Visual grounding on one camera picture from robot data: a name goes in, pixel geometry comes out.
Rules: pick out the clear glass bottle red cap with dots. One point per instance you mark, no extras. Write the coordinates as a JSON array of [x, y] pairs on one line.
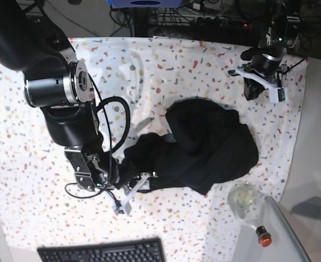
[[247, 205]]

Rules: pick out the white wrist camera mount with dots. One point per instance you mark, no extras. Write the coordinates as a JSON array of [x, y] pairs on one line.
[[123, 207], [256, 83]]

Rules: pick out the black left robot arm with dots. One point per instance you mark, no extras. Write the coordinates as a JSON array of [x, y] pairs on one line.
[[281, 28]]

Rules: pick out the terrazzo pattern tablecloth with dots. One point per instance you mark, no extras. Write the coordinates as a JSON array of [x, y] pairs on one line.
[[40, 206]]

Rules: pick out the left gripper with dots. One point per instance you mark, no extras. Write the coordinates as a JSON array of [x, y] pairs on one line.
[[266, 60]]

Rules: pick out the black t-shirt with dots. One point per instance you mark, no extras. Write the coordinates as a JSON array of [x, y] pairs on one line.
[[210, 146]]

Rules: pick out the black computer keyboard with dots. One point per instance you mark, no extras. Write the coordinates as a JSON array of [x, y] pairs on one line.
[[137, 250]]

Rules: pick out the black power strip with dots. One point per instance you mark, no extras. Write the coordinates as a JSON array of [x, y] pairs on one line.
[[172, 19]]

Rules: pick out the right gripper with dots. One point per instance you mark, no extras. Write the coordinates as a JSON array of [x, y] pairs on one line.
[[93, 170]]

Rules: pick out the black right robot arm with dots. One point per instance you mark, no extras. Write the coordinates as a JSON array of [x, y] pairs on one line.
[[62, 90]]

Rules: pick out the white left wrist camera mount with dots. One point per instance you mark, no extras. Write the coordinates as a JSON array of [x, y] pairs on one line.
[[256, 83]]

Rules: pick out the blue box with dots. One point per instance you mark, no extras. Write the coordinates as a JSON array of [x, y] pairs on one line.
[[144, 3]]

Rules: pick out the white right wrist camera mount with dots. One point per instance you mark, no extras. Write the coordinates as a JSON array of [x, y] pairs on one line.
[[123, 207]]

